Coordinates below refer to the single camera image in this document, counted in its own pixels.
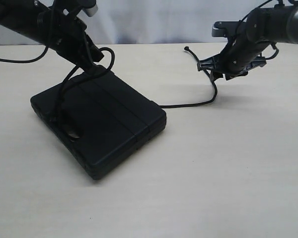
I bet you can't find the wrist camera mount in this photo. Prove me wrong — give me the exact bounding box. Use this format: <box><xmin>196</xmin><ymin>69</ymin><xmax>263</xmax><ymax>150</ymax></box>
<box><xmin>74</xmin><ymin>0</ymin><xmax>98</xmax><ymax>17</ymax></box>
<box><xmin>212</xmin><ymin>21</ymin><xmax>246</xmax><ymax>38</ymax></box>

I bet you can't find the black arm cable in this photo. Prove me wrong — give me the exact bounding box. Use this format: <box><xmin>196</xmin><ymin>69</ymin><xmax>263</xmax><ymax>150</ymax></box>
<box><xmin>228</xmin><ymin>0</ymin><xmax>280</xmax><ymax>60</ymax></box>
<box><xmin>0</xmin><ymin>44</ymin><xmax>50</xmax><ymax>63</ymax></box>

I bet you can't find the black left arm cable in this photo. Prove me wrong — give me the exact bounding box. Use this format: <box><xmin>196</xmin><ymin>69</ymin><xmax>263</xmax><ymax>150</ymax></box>
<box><xmin>0</xmin><ymin>44</ymin><xmax>50</xmax><ymax>63</ymax></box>

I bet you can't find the black plastic carrying case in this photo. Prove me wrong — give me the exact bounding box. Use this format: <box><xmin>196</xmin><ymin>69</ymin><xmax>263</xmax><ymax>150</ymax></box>
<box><xmin>30</xmin><ymin>72</ymin><xmax>167</xmax><ymax>180</ymax></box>

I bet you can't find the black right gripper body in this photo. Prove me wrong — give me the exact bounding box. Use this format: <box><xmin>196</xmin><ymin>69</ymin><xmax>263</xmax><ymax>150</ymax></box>
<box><xmin>219</xmin><ymin>33</ymin><xmax>271</xmax><ymax>65</ymax></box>

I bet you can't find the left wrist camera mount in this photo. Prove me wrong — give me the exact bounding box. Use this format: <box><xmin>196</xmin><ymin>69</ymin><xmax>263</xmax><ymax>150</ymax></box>
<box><xmin>74</xmin><ymin>0</ymin><xmax>98</xmax><ymax>17</ymax></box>

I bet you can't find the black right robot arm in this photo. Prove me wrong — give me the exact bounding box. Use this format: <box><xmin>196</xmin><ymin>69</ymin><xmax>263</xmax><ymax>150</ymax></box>
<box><xmin>197</xmin><ymin>0</ymin><xmax>298</xmax><ymax>80</ymax></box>

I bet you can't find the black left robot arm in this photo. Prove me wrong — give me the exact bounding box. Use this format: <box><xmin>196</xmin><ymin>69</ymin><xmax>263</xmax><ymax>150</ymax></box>
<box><xmin>0</xmin><ymin>0</ymin><xmax>104</xmax><ymax>74</ymax></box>

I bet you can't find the white backdrop curtain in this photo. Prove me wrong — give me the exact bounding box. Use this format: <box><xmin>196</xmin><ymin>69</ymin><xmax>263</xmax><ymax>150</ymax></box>
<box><xmin>0</xmin><ymin>0</ymin><xmax>298</xmax><ymax>47</ymax></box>

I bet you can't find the black cord with loop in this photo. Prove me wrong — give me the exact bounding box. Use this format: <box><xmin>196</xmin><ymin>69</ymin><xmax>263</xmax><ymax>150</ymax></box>
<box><xmin>49</xmin><ymin>46</ymin><xmax>218</xmax><ymax>129</ymax></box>

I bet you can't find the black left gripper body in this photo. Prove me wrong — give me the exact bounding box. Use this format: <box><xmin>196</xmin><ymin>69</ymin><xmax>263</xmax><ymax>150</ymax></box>
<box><xmin>37</xmin><ymin>10</ymin><xmax>92</xmax><ymax>67</ymax></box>

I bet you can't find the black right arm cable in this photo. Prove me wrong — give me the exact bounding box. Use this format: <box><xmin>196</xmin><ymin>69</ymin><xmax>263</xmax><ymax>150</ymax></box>
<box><xmin>228</xmin><ymin>0</ymin><xmax>280</xmax><ymax>60</ymax></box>

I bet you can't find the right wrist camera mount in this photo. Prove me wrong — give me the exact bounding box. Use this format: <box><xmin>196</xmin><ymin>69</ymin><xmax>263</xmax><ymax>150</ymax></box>
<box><xmin>212</xmin><ymin>21</ymin><xmax>246</xmax><ymax>38</ymax></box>

